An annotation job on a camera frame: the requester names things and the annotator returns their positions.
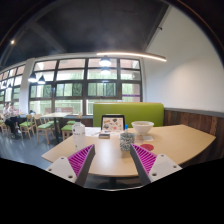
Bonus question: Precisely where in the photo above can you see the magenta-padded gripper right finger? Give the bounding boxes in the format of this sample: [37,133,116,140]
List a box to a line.
[129,143,183,186]

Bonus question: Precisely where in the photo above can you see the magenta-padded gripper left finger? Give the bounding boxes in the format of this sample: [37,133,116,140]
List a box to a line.
[45,143,97,187]

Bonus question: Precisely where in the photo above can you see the small white flat device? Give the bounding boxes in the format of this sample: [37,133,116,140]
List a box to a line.
[134,134,154,142]

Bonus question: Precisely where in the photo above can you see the wooden green-seated chairs group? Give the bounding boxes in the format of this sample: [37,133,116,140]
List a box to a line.
[0,113,83,144]

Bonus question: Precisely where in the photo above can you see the white ceramic bowl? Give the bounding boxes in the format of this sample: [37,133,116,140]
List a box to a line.
[130,120,155,136]

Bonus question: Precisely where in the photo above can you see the white paper sheets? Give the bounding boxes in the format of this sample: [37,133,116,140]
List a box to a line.
[84,126,102,137]

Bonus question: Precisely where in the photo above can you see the light wooden dining table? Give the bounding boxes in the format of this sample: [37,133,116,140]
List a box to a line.
[41,112,73,144]

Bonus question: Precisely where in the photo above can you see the green upholstered bench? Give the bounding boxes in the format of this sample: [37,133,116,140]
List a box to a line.
[92,102,165,128]

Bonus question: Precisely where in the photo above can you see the sticker-covered black tablet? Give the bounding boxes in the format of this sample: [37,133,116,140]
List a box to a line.
[100,114,126,134]

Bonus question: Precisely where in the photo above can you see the person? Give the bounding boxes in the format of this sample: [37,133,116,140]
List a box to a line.
[2,102,18,139]
[9,101,22,124]

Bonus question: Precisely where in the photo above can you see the pendant ceiling lights group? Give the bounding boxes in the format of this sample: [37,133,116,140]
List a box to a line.
[27,55,113,85]

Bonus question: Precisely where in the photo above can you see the long curved linear light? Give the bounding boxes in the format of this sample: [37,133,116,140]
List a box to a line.
[96,50,168,63]

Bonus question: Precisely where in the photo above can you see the dark-framed window wall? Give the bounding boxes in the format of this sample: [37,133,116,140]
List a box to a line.
[0,58,144,116]

